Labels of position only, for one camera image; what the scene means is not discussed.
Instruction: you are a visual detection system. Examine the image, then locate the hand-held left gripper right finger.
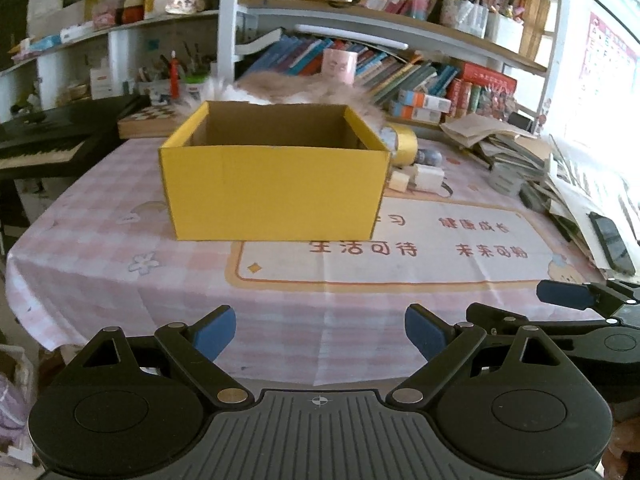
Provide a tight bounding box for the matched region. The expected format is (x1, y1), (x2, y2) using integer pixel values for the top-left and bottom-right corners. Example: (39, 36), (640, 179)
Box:
(387, 303), (571, 407)

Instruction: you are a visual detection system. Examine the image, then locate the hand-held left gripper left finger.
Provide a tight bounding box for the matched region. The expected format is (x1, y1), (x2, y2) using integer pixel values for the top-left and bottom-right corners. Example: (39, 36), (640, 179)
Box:
(70, 305), (254, 407)

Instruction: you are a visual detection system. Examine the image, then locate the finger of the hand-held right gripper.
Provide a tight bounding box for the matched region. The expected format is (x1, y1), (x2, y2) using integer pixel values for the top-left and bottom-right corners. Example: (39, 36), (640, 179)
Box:
(536, 279), (640, 319)
(466, 301), (608, 339)

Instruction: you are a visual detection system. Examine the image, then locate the yellow cardboard box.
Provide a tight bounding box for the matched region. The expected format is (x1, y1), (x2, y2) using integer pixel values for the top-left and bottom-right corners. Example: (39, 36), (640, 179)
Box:
(158, 100), (392, 242)

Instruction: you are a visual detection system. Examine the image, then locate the white rectangular eraser box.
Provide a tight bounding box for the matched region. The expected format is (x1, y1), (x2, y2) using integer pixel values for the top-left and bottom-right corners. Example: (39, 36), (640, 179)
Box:
(410, 162), (446, 193)

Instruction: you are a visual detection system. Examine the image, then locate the yellow tape roll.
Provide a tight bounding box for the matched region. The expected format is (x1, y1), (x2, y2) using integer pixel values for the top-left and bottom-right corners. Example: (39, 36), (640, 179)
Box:
(380, 120), (418, 167)

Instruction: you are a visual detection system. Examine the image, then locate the black smartphone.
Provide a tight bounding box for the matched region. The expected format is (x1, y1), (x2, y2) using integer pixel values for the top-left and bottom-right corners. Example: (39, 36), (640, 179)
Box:
(587, 211), (637, 275)

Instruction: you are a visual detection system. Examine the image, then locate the dark grey pouch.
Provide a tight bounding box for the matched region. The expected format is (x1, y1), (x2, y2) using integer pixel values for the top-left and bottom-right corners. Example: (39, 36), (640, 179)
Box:
(520, 180), (556, 213)

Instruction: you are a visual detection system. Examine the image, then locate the stack of white papers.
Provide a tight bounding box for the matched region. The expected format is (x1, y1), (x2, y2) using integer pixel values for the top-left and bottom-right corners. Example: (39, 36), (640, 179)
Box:
(542, 135), (640, 281)

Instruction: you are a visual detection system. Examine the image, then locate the pink checked tablecloth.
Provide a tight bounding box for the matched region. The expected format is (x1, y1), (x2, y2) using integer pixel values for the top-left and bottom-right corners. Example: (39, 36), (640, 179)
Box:
(5, 130), (640, 381)

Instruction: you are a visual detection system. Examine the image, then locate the grey tape roll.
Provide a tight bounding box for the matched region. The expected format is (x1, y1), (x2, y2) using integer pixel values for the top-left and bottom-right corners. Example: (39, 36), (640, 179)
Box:
(489, 164), (525, 197)

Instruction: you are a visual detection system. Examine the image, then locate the small black device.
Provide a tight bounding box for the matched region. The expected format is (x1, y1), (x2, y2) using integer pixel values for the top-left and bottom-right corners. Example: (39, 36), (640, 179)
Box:
(507, 111), (535, 133)

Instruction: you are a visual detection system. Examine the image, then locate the colourful illustrated box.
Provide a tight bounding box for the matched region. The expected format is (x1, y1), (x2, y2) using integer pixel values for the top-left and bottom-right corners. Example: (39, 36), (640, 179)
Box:
(477, 85), (516, 118)

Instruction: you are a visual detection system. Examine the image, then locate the lilac cloth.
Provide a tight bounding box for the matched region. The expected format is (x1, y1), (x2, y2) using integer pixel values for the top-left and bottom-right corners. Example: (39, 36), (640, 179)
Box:
(0, 370), (36, 461)

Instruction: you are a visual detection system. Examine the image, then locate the orange white carton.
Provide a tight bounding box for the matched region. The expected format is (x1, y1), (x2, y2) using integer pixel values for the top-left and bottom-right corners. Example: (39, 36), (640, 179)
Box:
(398, 89), (452, 112)
(389, 101), (443, 125)

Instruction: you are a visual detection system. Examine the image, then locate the checkered chess board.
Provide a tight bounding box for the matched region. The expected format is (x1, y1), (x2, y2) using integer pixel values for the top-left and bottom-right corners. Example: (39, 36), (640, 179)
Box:
(117, 105), (193, 140)

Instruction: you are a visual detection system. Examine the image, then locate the red book set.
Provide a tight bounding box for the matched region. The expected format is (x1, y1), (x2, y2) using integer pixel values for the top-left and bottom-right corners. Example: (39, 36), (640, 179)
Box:
(445, 79), (483, 111)

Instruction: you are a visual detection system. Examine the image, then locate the large red box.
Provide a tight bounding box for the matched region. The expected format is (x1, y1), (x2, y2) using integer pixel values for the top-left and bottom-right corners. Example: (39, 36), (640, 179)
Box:
(457, 62), (518, 92)

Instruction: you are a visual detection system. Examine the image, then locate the fluffy cream cat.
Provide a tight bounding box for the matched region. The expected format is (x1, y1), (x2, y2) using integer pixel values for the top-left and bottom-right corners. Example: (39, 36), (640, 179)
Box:
(207, 71), (388, 128)

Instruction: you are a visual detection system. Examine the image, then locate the row of slanted books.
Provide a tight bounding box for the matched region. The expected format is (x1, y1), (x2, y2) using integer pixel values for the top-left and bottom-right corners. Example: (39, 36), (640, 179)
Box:
(245, 35), (461, 106)

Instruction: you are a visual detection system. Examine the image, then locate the black keyboard piano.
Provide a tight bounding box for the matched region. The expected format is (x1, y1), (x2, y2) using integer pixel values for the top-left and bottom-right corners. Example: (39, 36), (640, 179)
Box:
(0, 94), (151, 181)

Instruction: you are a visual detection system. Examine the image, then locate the white pen box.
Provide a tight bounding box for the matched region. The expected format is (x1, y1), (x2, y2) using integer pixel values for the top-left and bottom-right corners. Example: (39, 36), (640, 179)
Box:
(485, 10), (525, 53)

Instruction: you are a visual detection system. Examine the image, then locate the brown wooden box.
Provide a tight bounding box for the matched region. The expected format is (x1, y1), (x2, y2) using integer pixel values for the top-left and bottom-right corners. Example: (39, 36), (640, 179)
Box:
(519, 0), (552, 61)

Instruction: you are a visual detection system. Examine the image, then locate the white box red label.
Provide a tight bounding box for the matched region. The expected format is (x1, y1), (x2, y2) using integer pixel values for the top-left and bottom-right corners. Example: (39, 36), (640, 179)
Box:
(90, 62), (117, 100)

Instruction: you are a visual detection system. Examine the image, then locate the pink cylinder pen holder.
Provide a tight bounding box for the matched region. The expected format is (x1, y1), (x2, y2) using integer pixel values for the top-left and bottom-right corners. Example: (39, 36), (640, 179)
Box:
(321, 49), (358, 83)

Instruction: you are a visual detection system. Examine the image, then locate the clear marker holder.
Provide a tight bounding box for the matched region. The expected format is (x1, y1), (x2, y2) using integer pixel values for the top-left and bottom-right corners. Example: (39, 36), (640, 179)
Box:
(440, 0), (490, 38)

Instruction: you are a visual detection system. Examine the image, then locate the low white shelf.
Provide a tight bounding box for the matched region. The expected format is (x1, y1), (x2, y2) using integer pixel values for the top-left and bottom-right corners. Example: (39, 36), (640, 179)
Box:
(0, 10), (221, 111)

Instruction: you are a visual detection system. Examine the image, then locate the white light bar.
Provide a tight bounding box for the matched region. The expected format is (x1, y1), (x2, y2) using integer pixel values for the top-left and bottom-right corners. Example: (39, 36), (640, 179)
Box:
(294, 24), (410, 51)

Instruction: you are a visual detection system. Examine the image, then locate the white wooden bookshelf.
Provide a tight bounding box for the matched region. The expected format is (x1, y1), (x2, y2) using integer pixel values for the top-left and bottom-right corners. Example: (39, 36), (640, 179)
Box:
(216, 0), (573, 136)

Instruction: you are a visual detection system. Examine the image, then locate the red round doll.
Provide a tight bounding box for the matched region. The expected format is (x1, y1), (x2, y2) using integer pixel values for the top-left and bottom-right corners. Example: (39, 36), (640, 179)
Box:
(121, 0), (146, 25)

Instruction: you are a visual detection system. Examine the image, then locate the pink wall poster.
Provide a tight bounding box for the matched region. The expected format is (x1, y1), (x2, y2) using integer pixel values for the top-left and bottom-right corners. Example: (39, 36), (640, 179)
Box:
(565, 10), (640, 161)

